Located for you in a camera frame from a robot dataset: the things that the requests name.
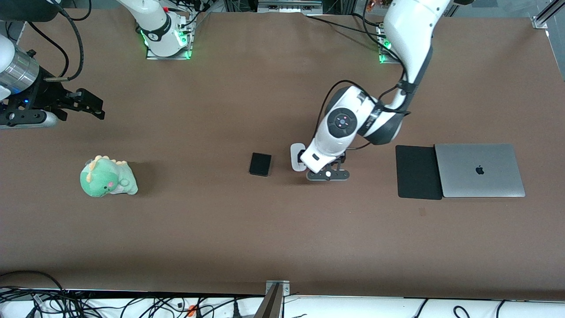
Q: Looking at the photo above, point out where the green dinosaur plush toy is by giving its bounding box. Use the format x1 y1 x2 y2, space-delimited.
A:
80 155 139 198

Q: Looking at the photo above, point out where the silver closed laptop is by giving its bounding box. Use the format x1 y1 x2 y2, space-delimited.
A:
434 143 526 198

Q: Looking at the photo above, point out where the black mouse pad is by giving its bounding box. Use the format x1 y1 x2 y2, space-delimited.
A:
395 145 443 200

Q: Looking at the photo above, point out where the short black table cable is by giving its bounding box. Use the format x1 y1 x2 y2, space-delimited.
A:
352 0 385 29

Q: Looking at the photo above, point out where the aluminium corner profile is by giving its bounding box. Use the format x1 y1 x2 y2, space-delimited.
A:
531 0 565 30

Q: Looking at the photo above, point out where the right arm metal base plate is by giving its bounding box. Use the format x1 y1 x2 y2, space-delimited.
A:
145 15 195 61

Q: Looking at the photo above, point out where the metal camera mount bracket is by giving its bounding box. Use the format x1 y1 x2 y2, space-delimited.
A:
254 280 290 318

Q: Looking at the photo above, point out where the aluminium frame with ports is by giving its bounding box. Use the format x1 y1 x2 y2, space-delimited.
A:
257 0 324 15

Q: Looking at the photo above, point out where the black smartphone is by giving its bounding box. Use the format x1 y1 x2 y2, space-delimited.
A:
249 152 272 177

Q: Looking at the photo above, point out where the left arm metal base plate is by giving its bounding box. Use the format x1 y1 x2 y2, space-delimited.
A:
377 22 403 65

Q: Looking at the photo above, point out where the white computer mouse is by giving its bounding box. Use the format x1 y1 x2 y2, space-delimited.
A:
290 143 309 172

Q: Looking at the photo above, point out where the black looped floor cable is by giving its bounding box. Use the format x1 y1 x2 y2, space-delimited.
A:
0 270 68 318

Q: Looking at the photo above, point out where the long black table cable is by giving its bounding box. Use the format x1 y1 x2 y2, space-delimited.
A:
306 15 387 39

